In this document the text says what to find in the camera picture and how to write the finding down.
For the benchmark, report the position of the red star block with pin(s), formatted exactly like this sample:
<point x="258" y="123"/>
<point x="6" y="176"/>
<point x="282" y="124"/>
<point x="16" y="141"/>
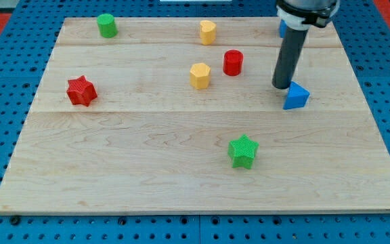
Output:
<point x="81" y="91"/>

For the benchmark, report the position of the blue block behind rod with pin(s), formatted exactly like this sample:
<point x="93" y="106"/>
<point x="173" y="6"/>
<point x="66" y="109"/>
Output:
<point x="282" y="29"/>

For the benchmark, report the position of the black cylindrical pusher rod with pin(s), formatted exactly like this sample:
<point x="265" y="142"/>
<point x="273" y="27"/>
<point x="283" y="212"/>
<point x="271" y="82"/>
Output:
<point x="288" y="57"/>

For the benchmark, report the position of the blue triangle block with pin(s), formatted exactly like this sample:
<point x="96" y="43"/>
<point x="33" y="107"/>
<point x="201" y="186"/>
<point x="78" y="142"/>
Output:
<point x="297" y="97"/>

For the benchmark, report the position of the yellow heart block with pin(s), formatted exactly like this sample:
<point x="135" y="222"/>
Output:
<point x="207" y="32"/>

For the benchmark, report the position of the green star block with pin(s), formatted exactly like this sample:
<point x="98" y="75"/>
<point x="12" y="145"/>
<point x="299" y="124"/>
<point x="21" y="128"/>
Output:
<point x="242" y="152"/>

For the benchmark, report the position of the red cylinder block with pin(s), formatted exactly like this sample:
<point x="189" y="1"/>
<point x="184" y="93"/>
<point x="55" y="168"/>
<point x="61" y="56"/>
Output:
<point x="232" y="62"/>

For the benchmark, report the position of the yellow hexagon block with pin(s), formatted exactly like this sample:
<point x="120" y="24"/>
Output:
<point x="200" y="76"/>

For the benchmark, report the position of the green cylinder block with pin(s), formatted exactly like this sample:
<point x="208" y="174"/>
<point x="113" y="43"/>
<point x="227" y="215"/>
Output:
<point x="106" y="25"/>

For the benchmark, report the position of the wooden board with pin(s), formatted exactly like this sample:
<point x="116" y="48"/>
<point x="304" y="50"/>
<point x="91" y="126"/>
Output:
<point x="151" y="144"/>

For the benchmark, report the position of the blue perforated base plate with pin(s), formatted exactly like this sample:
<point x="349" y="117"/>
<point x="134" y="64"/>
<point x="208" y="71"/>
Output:
<point x="25" y="46"/>

